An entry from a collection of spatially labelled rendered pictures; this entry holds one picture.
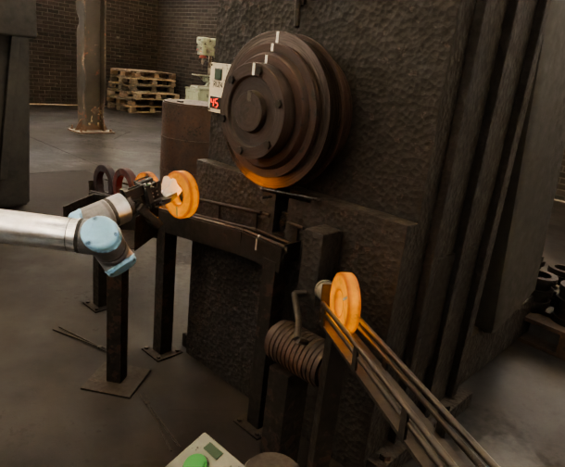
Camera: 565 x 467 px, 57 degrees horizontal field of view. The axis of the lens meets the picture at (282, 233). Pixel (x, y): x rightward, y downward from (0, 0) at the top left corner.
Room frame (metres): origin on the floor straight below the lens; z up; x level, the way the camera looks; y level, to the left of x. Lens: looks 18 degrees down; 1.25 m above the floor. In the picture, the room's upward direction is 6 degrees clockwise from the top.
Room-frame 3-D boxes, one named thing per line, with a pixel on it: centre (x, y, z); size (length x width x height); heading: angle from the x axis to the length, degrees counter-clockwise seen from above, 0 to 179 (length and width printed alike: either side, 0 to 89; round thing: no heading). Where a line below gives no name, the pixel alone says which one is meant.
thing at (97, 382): (1.77, 0.61, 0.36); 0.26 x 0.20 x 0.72; 83
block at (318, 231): (1.51, -0.13, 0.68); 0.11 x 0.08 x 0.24; 138
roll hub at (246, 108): (1.58, 0.12, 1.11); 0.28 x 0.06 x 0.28; 48
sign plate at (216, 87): (1.96, 0.24, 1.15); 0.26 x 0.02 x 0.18; 48
